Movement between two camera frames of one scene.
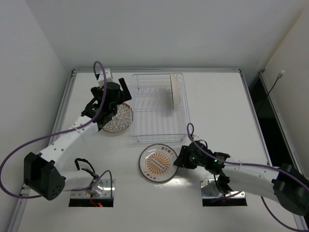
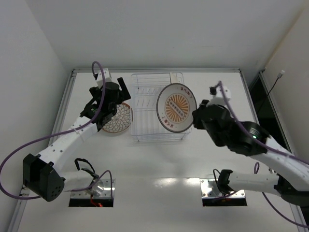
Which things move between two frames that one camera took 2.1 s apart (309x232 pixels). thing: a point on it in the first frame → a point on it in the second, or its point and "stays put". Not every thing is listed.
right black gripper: [181, 157] → [199, 116]
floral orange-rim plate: [121, 121] stays put
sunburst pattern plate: [156, 163] → [175, 105]
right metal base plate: [209, 189] stays put
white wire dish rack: [153, 118] stays put
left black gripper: [106, 118] stays put
